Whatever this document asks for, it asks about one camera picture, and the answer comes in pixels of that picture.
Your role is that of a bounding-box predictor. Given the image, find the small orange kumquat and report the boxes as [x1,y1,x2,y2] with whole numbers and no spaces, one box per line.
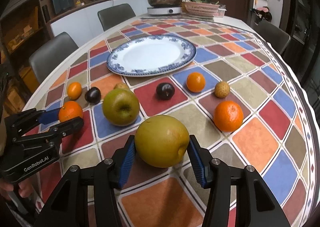
[67,82,82,100]

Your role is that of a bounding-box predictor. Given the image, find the dark plum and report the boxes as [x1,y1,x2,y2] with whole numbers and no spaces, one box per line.
[156,83,175,100]
[85,87,101,104]

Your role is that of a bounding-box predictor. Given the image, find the large orange mandarin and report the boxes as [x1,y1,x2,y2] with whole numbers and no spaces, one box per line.
[213,101,244,132]

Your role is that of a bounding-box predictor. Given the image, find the large yellow pear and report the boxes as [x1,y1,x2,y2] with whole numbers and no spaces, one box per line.
[135,115,189,168]

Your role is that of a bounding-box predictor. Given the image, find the green apple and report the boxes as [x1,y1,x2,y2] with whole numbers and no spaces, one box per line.
[102,88,140,126]

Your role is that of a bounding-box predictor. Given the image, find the brown round fruit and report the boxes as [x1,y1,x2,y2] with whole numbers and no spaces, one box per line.
[114,83,130,90]
[214,81,230,98]

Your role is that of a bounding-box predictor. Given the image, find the small orange citrus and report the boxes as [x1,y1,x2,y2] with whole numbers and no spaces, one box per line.
[186,72,206,93]

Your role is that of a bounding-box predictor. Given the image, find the person's left hand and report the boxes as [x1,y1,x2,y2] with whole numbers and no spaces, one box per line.
[0,178,33,200]

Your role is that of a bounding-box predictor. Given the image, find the near grey dining chair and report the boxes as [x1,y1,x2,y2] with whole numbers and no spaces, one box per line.
[29,32,79,83]

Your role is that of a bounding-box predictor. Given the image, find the grey dining chair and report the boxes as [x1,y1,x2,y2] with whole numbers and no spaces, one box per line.
[29,32,79,83]
[98,3,136,31]
[253,20,291,55]

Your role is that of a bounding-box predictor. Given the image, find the colourful checkered tablecloth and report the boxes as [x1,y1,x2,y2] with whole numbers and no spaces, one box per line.
[27,18,319,226]

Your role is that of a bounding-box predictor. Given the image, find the far grey dining chair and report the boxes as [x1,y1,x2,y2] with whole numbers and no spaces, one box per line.
[98,3,136,31]

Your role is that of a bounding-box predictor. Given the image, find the blue white porcelain plate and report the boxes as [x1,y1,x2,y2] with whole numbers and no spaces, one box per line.
[106,35,196,77]

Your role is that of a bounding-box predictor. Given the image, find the right grey dining chair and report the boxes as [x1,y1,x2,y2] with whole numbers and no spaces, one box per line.
[253,20,291,55]

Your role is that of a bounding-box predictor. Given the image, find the white induction cooker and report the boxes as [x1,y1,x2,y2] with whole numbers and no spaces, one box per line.
[147,7,182,16]

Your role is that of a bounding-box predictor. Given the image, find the steel pot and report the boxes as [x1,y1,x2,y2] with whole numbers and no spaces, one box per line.
[147,0,182,8]

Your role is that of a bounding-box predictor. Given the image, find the pink vegetable basket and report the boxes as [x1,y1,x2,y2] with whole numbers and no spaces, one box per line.
[184,2,219,17]

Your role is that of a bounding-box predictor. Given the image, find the green leafy vegetables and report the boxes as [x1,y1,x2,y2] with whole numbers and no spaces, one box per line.
[186,0,220,5]

